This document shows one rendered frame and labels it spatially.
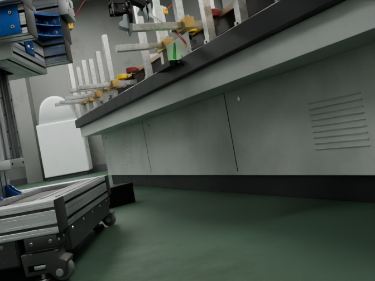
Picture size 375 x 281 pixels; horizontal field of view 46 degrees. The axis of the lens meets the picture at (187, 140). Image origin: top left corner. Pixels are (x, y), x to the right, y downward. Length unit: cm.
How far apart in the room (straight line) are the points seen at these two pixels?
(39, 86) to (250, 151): 751
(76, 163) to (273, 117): 655
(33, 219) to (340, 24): 99
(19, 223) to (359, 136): 109
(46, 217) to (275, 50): 90
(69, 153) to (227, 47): 671
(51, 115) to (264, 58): 699
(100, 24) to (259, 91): 743
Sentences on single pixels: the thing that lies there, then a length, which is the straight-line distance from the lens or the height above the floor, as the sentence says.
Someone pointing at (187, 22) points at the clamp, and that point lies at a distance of 208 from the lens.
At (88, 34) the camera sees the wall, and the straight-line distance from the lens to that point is 926.
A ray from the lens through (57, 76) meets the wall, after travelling 925.
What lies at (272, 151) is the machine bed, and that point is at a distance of 199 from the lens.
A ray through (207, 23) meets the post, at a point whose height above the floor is 78.
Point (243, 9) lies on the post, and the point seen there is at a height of 76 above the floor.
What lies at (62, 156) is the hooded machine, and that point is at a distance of 828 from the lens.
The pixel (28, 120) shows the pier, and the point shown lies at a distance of 909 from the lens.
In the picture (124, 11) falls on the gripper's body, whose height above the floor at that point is 91.
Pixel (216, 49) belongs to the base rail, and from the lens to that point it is 181.
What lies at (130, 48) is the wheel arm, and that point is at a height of 81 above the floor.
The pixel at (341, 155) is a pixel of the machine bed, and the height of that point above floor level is 17.
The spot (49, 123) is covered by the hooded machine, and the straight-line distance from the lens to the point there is 838.
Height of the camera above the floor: 33
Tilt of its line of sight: level
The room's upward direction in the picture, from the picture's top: 10 degrees counter-clockwise
